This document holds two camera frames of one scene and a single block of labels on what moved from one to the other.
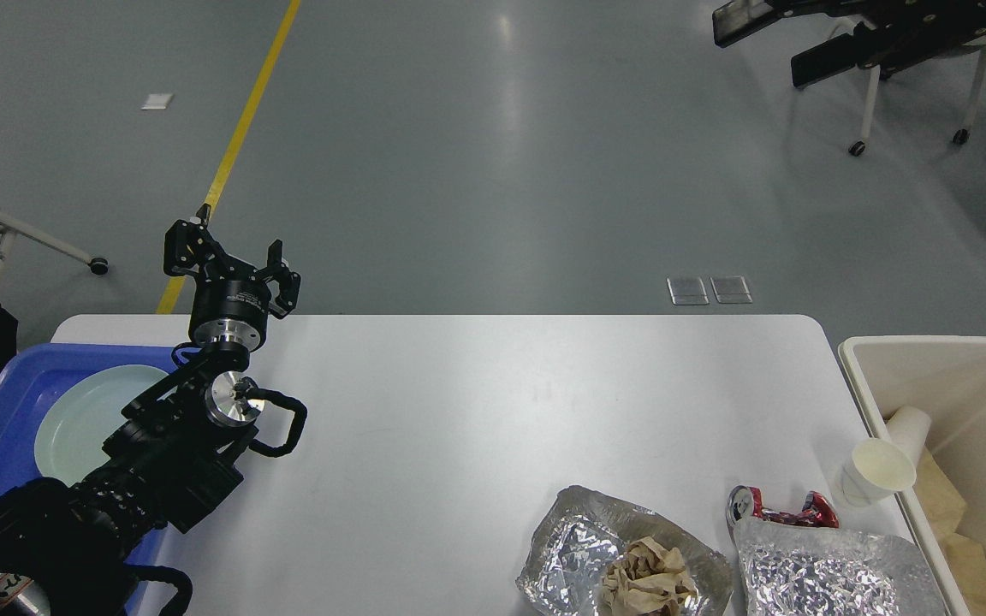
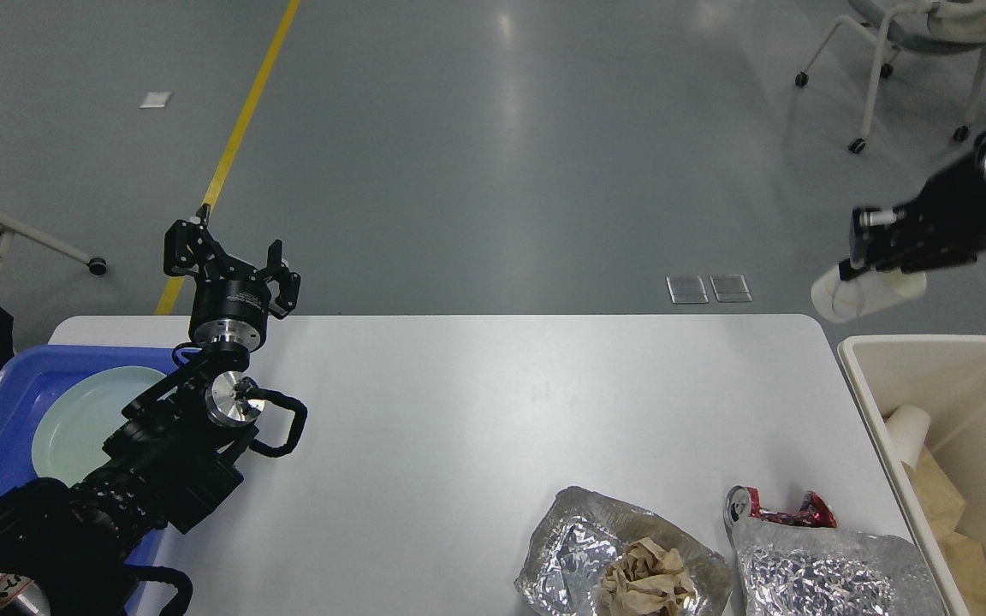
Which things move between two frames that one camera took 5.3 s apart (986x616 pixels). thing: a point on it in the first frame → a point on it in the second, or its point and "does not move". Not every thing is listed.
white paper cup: [874, 469] → [864, 293]
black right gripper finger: [742, 17] → [876, 240]
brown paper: [646, 580] does not move
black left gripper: [229, 303] does not move
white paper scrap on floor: [157, 101] does not move
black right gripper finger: [825, 60] → [919, 263]
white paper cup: [908, 427] does not move
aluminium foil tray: [585, 534] does not move
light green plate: [83, 413] does not move
